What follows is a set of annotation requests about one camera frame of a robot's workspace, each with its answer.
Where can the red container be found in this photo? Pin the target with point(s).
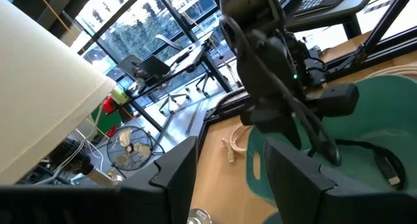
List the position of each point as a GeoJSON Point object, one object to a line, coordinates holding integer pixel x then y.
{"type": "Point", "coordinates": [109, 105]}

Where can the white shade silver table lamp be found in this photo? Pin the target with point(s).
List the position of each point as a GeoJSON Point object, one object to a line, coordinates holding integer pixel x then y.
{"type": "Point", "coordinates": [49, 87]}

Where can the black operator desk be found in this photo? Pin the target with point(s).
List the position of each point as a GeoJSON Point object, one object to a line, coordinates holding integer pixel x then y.
{"type": "Point", "coordinates": [325, 20]}

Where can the black office desk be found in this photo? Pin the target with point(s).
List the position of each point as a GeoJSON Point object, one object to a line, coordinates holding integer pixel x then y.
{"type": "Point", "coordinates": [189, 58]}

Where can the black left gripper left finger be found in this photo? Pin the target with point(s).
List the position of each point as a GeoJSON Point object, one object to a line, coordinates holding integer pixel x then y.
{"type": "Point", "coordinates": [163, 191]}

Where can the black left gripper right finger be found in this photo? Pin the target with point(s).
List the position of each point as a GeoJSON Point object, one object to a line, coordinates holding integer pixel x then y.
{"type": "Point", "coordinates": [293, 185]}

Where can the green box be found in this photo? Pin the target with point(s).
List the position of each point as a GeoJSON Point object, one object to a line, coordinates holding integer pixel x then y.
{"type": "Point", "coordinates": [104, 121]}

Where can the black open laptop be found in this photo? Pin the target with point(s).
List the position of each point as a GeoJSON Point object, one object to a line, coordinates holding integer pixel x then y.
{"type": "Point", "coordinates": [153, 67]}

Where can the grey office chair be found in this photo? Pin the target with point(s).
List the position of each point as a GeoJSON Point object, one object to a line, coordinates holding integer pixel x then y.
{"type": "Point", "coordinates": [169, 100]}

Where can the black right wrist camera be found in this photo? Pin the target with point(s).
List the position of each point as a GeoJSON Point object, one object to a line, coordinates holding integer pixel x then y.
{"type": "Point", "coordinates": [335, 98]}

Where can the black floor fan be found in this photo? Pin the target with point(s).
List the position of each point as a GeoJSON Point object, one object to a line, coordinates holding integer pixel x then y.
{"type": "Point", "coordinates": [130, 149]}

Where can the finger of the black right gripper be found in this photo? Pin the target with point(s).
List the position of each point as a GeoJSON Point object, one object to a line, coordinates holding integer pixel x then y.
{"type": "Point", "coordinates": [251, 115]}
{"type": "Point", "coordinates": [280, 123]}

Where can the teal green plastic bin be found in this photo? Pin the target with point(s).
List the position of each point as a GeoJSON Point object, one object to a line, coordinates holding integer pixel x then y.
{"type": "Point", "coordinates": [374, 120]}

